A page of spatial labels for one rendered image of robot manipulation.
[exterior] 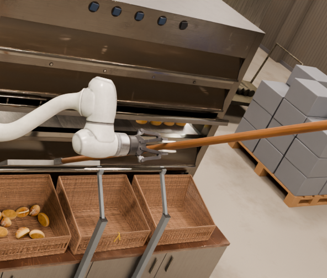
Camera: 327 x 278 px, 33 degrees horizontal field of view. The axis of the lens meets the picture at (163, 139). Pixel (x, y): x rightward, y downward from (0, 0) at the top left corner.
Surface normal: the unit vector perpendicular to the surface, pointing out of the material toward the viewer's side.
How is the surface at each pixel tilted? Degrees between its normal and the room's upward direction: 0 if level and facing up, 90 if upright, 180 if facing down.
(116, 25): 90
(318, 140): 90
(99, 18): 90
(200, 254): 90
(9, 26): 70
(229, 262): 0
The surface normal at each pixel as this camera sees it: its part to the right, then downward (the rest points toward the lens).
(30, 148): 0.58, 0.26
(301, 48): -0.79, -0.03
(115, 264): 0.48, 0.58
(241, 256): 0.37, -0.81
